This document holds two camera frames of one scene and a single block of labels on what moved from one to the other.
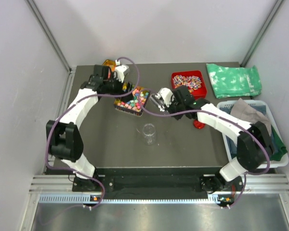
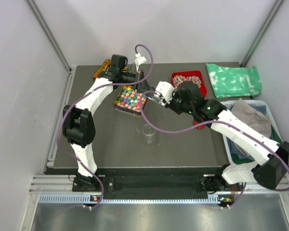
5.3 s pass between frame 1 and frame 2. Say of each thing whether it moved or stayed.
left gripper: moved
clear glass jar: stayed
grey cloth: stayed
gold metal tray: stayed
